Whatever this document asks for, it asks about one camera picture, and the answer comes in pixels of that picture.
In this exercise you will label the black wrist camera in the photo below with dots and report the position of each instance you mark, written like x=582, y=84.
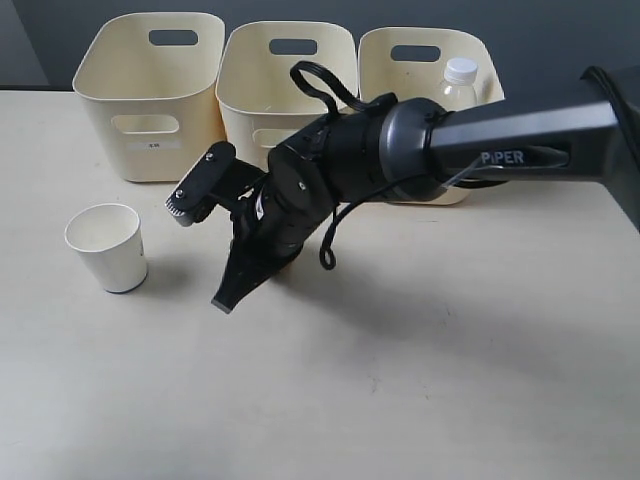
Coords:
x=218, y=178

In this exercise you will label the cream bin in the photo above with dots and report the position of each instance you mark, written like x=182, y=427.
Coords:
x=410, y=62
x=259, y=102
x=147, y=82

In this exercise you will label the cream bin left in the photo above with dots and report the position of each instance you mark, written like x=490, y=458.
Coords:
x=147, y=82

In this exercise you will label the clear plastic bottle white cap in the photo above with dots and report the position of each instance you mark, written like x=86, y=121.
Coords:
x=456, y=90

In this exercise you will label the cream bin middle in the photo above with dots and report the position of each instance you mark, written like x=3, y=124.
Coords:
x=259, y=102

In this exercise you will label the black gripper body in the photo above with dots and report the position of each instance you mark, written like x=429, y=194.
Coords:
x=275, y=211

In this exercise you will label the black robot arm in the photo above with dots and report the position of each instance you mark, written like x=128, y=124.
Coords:
x=586, y=131

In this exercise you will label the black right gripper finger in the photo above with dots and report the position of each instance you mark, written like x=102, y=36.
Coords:
x=248, y=266

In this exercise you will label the white paper cup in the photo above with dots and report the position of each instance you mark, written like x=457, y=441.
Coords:
x=107, y=238

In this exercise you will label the cream bin right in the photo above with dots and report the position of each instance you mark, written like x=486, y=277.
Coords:
x=410, y=62

